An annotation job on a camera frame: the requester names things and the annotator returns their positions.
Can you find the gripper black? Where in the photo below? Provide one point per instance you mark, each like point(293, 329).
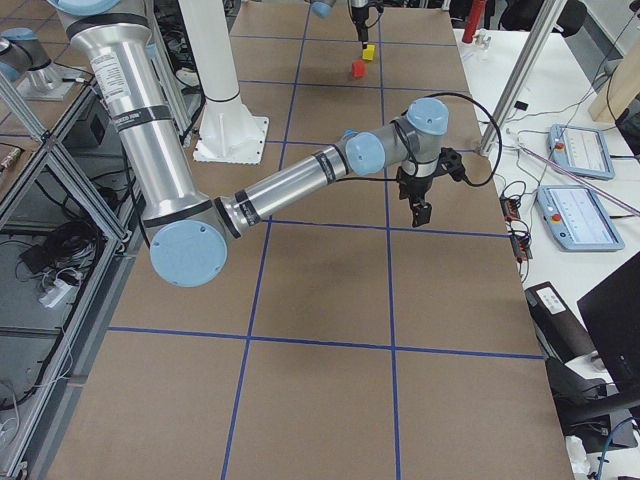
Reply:
point(414, 187)
point(361, 15)

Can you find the yellow block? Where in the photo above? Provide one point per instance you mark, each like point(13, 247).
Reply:
point(368, 52)

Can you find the red block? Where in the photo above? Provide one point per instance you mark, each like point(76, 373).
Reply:
point(358, 69)

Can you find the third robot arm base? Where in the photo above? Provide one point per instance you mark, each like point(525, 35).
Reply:
point(24, 56)

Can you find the orange circuit board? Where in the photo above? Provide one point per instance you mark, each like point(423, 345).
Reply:
point(517, 228)

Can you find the red cylinder bottle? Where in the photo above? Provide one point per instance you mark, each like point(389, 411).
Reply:
point(473, 20)

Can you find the reacher grabber stick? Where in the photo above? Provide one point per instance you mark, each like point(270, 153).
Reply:
point(579, 180)

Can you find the near teach pendant tablet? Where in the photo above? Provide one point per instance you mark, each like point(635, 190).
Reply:
point(577, 220)

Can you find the teach pendant tablet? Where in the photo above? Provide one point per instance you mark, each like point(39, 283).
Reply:
point(577, 220)
point(580, 150)

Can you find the far teach pendant tablet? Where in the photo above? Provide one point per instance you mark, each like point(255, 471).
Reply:
point(580, 150)

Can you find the black box with label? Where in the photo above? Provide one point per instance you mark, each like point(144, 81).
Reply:
point(558, 329)

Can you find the black monitor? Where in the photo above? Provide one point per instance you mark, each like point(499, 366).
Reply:
point(610, 312)

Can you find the white power strip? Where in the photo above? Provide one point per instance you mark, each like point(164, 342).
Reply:
point(55, 294)

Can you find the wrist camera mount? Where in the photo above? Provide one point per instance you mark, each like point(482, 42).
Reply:
point(450, 163)

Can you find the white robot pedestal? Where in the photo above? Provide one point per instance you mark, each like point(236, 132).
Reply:
point(228, 132)

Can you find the aluminium frame post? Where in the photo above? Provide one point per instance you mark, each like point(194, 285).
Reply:
point(537, 37)

